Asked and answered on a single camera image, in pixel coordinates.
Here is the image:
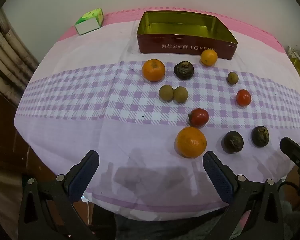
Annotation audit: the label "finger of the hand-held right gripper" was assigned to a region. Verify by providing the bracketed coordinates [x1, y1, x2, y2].
[279, 136, 300, 197]

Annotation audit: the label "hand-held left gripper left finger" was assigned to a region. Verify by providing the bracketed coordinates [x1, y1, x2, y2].
[18, 150, 100, 240]

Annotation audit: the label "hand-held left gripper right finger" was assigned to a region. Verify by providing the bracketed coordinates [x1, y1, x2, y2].
[203, 151, 297, 240]

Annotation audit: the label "dark brown water chestnut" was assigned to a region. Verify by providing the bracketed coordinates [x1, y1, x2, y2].
[251, 125, 270, 147]
[223, 130, 244, 154]
[174, 61, 195, 80]

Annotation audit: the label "large orange tangerine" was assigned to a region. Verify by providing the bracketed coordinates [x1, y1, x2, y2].
[174, 126, 207, 159]

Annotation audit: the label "red cherry tomato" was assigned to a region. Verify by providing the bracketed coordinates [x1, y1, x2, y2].
[235, 89, 252, 107]
[188, 108, 210, 128]

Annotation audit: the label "brown longan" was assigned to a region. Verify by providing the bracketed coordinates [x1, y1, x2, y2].
[227, 72, 239, 85]
[173, 86, 189, 104]
[159, 84, 175, 102]

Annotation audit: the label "small yellow-orange tangerine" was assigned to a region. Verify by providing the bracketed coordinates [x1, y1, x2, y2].
[200, 49, 218, 67]

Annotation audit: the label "deep orange tangerine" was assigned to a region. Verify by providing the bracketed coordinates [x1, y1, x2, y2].
[142, 59, 166, 82]

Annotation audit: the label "red rectangular tin box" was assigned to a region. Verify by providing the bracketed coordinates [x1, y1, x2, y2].
[136, 11, 238, 60]

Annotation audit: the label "pink purple checked tablecloth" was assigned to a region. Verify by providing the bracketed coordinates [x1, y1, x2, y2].
[14, 6, 300, 222]

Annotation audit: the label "patterned wrapper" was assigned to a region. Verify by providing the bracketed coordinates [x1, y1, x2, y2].
[287, 45, 300, 60]

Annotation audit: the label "dark grey clothing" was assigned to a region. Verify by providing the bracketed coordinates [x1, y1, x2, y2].
[114, 209, 227, 240]

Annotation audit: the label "dark wooden cabinet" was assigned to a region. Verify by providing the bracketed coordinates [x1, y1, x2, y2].
[0, 82, 58, 178]

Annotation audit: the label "beige patterned curtain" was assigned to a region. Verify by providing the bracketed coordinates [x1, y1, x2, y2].
[0, 7, 40, 108]

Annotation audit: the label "green and white tissue box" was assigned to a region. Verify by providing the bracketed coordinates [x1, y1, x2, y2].
[74, 8, 105, 35]

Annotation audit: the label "white cable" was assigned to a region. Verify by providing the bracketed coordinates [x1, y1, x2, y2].
[81, 196, 91, 227]

